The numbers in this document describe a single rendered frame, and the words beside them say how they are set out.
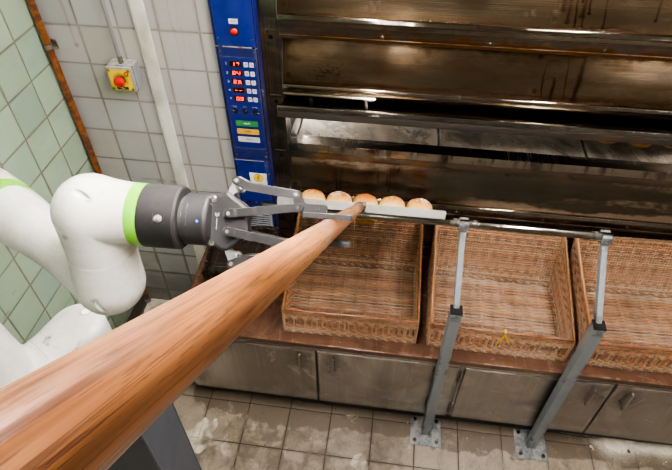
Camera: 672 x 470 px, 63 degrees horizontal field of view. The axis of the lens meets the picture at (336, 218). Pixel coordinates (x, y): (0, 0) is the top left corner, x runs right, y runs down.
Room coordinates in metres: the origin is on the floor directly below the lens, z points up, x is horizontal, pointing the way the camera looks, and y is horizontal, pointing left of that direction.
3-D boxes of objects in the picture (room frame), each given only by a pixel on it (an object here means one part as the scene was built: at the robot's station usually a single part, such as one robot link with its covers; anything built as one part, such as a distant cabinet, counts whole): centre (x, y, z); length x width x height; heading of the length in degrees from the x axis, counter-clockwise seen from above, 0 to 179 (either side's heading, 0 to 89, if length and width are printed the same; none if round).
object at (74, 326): (0.74, 0.62, 1.36); 0.16 x 0.13 x 0.19; 143
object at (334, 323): (1.51, -0.08, 0.72); 0.56 x 0.49 x 0.28; 83
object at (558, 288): (1.43, -0.67, 0.72); 0.56 x 0.49 x 0.28; 82
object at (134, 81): (1.85, 0.80, 1.46); 0.10 x 0.07 x 0.10; 82
